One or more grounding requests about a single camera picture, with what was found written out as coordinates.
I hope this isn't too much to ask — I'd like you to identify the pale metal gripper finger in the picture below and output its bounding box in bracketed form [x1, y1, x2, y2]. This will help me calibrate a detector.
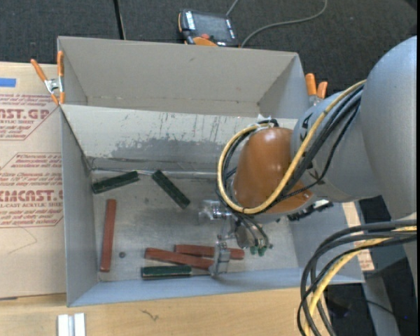
[198, 199, 232, 225]
[209, 241, 232, 279]

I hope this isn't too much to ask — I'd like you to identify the red-brown flat block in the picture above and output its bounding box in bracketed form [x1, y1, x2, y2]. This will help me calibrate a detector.
[174, 244, 246, 260]
[143, 247, 216, 271]
[99, 198, 118, 273]

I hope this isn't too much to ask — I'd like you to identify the dark green flat block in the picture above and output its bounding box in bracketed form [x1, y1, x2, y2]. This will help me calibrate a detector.
[141, 265, 193, 280]
[90, 170, 140, 195]
[150, 169, 191, 210]

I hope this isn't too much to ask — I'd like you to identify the grey metal bin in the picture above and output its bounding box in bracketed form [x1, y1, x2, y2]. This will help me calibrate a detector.
[57, 36, 367, 308]

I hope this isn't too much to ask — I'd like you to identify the brown cardboard board red print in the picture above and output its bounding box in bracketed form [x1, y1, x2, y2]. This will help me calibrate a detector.
[0, 60, 68, 302]

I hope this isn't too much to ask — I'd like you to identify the black cylinder on white bracket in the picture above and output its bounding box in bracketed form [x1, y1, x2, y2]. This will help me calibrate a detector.
[286, 198, 334, 223]

